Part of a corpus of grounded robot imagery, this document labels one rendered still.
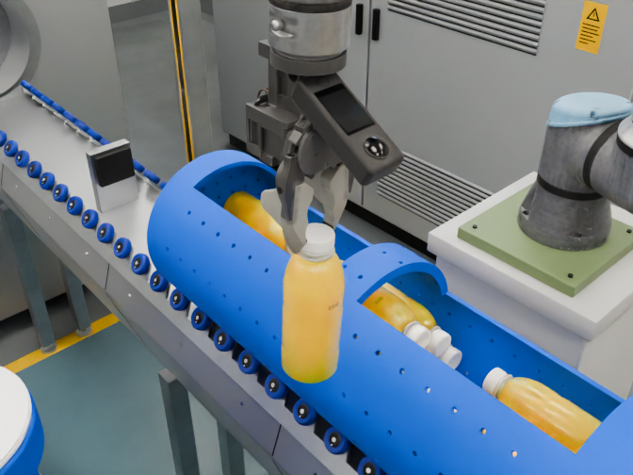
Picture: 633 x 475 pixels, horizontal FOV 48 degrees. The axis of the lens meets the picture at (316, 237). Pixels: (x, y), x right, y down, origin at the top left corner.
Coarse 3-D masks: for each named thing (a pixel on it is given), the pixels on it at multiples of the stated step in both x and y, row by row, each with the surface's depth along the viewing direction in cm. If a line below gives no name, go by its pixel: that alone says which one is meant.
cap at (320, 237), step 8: (312, 224) 77; (320, 224) 77; (312, 232) 76; (320, 232) 76; (328, 232) 76; (312, 240) 75; (320, 240) 75; (328, 240) 75; (304, 248) 75; (312, 248) 75; (320, 248) 75; (328, 248) 75
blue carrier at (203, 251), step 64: (192, 192) 123; (256, 192) 142; (192, 256) 119; (256, 256) 110; (384, 256) 104; (256, 320) 108; (448, 320) 116; (320, 384) 100; (384, 384) 92; (448, 384) 87; (576, 384) 101; (384, 448) 93; (448, 448) 85; (512, 448) 80
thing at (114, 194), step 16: (112, 144) 165; (128, 144) 167; (96, 160) 161; (112, 160) 164; (128, 160) 167; (96, 176) 165; (112, 176) 166; (128, 176) 169; (96, 192) 167; (112, 192) 169; (128, 192) 172; (112, 208) 171
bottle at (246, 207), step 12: (240, 192) 137; (228, 204) 136; (240, 204) 134; (252, 204) 134; (240, 216) 133; (252, 216) 131; (264, 216) 130; (252, 228) 131; (264, 228) 129; (276, 228) 128; (276, 240) 128
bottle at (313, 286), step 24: (288, 264) 78; (312, 264) 76; (336, 264) 77; (288, 288) 78; (312, 288) 76; (336, 288) 77; (288, 312) 80; (312, 312) 78; (336, 312) 79; (288, 336) 81; (312, 336) 80; (336, 336) 82; (288, 360) 83; (312, 360) 82; (336, 360) 85
